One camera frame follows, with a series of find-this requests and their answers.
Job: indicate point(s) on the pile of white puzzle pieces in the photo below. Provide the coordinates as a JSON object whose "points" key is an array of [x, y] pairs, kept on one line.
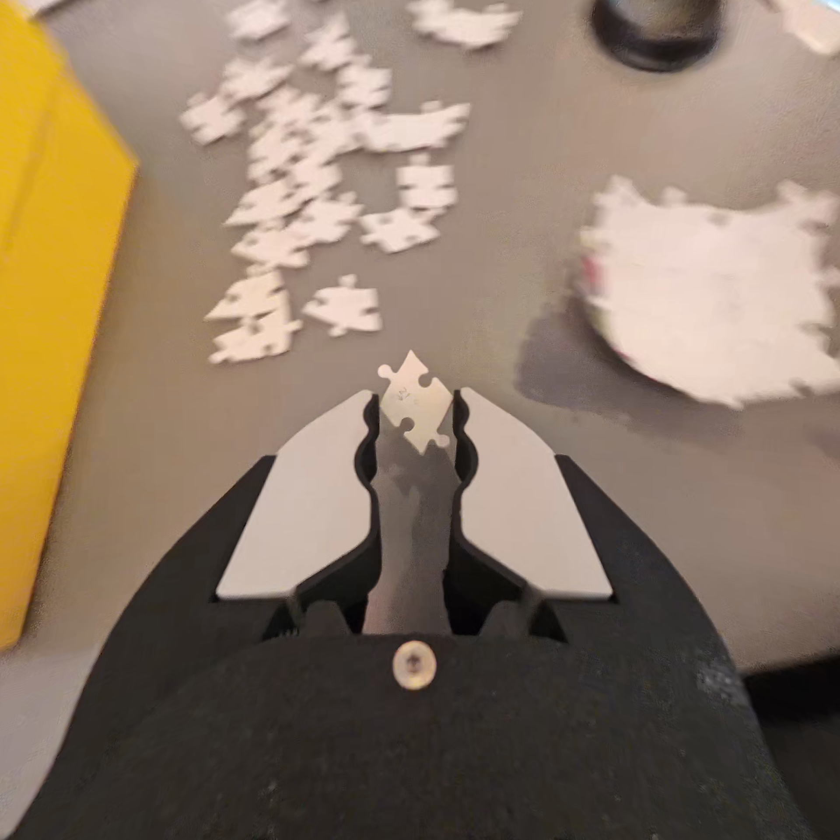
{"points": [[295, 164]]}

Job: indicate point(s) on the yellow plastic bin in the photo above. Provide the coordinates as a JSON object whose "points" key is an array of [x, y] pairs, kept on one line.
{"points": [[46, 328]]}

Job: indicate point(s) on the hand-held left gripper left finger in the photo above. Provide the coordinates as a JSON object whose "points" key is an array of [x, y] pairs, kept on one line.
{"points": [[302, 525]]}

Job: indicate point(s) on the joined white puzzle strip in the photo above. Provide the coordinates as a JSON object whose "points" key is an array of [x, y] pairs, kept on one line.
{"points": [[466, 23]]}

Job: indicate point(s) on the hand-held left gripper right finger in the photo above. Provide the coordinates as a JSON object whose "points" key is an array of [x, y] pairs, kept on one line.
{"points": [[531, 525]]}

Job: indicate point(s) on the single white puzzle piece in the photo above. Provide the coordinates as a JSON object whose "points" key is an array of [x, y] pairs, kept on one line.
{"points": [[413, 400]]}

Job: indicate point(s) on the assembled curved puzzle ball section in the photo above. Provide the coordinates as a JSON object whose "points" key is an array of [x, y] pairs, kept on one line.
{"points": [[709, 295]]}

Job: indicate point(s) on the black round puzzle stand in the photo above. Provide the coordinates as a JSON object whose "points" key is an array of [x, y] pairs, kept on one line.
{"points": [[656, 39]]}

